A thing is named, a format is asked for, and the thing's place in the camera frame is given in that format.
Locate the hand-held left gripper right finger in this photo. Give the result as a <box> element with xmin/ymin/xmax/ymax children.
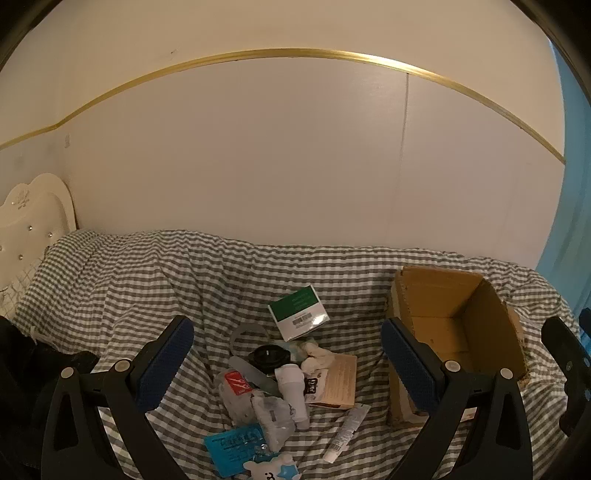
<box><xmin>381</xmin><ymin>316</ymin><xmax>529</xmax><ymax>480</ymax></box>

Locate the white sachet with black print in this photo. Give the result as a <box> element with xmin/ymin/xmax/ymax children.
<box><xmin>302</xmin><ymin>375</ymin><xmax>329</xmax><ymax>403</ymax></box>

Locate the green white carton box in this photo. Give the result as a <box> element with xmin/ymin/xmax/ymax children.
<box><xmin>269</xmin><ymin>285</ymin><xmax>331</xmax><ymax>342</ymax></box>

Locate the beige paper booklet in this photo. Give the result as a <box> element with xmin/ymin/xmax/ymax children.
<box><xmin>307</xmin><ymin>353</ymin><xmax>358</xmax><ymax>409</ymax></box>

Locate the white tufted headboard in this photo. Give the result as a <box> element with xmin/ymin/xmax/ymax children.
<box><xmin>0</xmin><ymin>173</ymin><xmax>77</xmax><ymax>315</ymax></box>

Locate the white blue star-shaped item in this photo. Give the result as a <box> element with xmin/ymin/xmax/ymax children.
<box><xmin>243</xmin><ymin>455</ymin><xmax>298</xmax><ymax>480</ymax></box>

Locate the white plastic bag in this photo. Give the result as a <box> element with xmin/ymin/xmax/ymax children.
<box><xmin>295</xmin><ymin>339</ymin><xmax>340</xmax><ymax>374</ymax></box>

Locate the gold wall trim strip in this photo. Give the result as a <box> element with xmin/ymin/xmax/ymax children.
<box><xmin>0</xmin><ymin>47</ymin><xmax>568</xmax><ymax>163</ymax></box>

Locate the black round lid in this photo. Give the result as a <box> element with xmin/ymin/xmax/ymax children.
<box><xmin>249</xmin><ymin>344</ymin><xmax>293</xmax><ymax>374</ymax></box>

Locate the brown cardboard box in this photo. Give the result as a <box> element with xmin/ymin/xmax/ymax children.
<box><xmin>385</xmin><ymin>264</ymin><xmax>529</xmax><ymax>428</ymax></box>

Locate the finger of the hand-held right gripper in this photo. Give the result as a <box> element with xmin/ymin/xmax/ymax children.
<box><xmin>542</xmin><ymin>316</ymin><xmax>591</xmax><ymax>435</ymax></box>

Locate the white plastic bottle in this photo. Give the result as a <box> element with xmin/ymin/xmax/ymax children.
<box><xmin>274</xmin><ymin>364</ymin><xmax>310</xmax><ymax>430</ymax></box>

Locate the blue packet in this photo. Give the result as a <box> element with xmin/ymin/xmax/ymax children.
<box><xmin>204</xmin><ymin>425</ymin><xmax>269</xmax><ymax>476</ymax></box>

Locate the white cream tube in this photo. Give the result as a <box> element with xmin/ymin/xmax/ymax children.
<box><xmin>323</xmin><ymin>404</ymin><xmax>370</xmax><ymax>463</ymax></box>

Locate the grey white checked bedsheet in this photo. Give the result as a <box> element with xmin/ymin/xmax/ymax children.
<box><xmin>0</xmin><ymin>228</ymin><xmax>583</xmax><ymax>480</ymax></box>

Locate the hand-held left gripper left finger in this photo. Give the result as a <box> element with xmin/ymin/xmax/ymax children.
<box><xmin>41</xmin><ymin>315</ymin><xmax>195</xmax><ymax>480</ymax></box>

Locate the clear plastic ring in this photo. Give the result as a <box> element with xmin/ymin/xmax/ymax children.
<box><xmin>229</xmin><ymin>323</ymin><xmax>271</xmax><ymax>356</ymax></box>

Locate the clear bag with red label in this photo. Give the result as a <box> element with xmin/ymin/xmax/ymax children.
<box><xmin>215</xmin><ymin>367</ymin><xmax>259</xmax><ymax>425</ymax></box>

